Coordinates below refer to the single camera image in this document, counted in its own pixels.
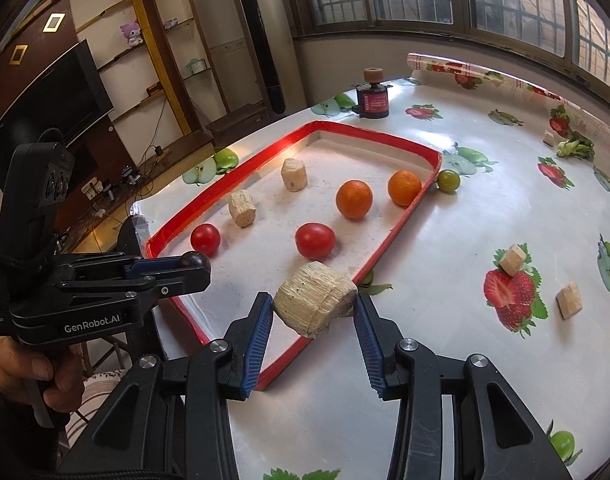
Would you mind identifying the red-rimmed white tray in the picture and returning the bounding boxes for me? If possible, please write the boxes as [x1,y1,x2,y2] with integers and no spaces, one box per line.
[144,121,443,392]

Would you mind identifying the person's left forearm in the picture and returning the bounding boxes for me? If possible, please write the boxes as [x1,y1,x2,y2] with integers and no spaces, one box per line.
[0,380,70,480]

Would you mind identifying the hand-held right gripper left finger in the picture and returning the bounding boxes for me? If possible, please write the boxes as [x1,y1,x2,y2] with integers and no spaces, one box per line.
[67,291,275,480]

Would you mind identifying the wooden wall shelf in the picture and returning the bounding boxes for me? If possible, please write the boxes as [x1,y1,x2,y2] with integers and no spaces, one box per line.
[65,0,231,136]

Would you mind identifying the standing air conditioner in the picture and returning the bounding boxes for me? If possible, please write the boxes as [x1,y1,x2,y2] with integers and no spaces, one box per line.
[224,0,306,116]

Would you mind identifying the wooden television cabinet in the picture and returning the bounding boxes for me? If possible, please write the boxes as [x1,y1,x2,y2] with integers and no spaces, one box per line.
[60,130,218,241]

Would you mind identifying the green leafy vegetable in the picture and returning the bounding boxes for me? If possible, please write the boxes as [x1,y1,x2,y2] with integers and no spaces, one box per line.
[556,132,596,162]

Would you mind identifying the black flat screen television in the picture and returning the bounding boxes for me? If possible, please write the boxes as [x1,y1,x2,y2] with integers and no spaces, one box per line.
[0,39,116,176]

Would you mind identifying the small pale corn cob piece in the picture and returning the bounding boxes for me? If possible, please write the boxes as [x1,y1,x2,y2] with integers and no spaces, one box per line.
[500,244,528,277]
[556,282,583,319]

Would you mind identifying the fruit print tablecloth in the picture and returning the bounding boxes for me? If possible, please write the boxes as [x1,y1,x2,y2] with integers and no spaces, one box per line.
[130,51,610,480]

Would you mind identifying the dark bottle red label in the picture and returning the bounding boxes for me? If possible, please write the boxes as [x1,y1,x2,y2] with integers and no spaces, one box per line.
[352,67,393,120]

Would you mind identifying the person's left hand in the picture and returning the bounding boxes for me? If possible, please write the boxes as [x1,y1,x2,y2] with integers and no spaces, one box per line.
[0,335,86,416]

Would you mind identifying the dark purple plum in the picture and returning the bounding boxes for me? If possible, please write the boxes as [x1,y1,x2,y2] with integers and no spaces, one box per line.
[180,251,211,273]

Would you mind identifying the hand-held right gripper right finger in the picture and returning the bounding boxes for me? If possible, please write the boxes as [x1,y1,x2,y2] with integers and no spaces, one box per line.
[353,292,573,480]

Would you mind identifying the orange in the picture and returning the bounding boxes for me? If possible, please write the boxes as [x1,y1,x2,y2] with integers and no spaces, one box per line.
[388,170,423,207]
[335,180,374,220]

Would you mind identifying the striped pink cloth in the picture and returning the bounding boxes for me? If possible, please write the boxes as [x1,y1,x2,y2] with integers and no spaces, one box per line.
[60,367,133,456]

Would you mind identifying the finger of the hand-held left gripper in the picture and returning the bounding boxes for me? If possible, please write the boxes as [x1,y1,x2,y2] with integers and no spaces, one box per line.
[57,268,212,307]
[60,255,187,281]

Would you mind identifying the red tomato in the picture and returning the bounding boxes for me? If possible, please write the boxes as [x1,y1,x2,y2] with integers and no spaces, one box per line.
[295,222,336,260]
[190,223,221,257]

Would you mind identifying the large pale corn cob piece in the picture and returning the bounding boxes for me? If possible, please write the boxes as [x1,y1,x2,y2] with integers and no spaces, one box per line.
[273,261,358,339]

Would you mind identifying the purple plush toy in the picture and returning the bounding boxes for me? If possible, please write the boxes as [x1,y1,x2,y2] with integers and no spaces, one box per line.
[120,20,144,50]

